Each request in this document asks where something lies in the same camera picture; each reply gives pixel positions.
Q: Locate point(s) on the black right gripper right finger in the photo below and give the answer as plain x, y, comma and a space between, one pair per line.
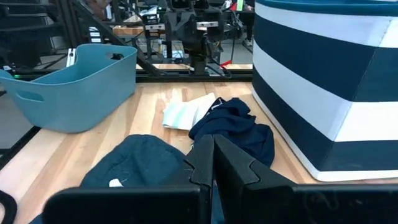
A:
280, 205

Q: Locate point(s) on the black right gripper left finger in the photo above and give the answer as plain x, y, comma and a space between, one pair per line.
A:
140, 205

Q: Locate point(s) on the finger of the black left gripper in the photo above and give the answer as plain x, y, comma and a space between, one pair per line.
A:
193, 28
175, 26

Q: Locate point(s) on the dark teal cloth white tag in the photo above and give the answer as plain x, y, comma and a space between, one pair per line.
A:
140, 158

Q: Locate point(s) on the white green striped cloth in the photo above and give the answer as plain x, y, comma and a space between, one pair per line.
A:
183, 115

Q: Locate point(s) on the plain navy cloth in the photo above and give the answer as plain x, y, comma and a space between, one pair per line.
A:
236, 124

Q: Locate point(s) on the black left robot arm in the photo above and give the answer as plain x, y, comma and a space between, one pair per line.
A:
197, 56

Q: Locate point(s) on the person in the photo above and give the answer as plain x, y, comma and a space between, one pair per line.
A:
248, 28

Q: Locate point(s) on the wooden workbench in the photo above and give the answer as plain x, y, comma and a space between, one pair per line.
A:
127, 30

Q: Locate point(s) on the navy white striped fabric basket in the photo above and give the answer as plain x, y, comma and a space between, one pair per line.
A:
311, 77

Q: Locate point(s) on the teal plastic tub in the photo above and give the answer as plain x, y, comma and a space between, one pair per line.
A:
77, 102

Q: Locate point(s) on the black clothes hanger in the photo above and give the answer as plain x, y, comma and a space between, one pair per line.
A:
12, 205

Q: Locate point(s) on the dark metal rack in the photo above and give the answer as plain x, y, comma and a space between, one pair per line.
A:
25, 28

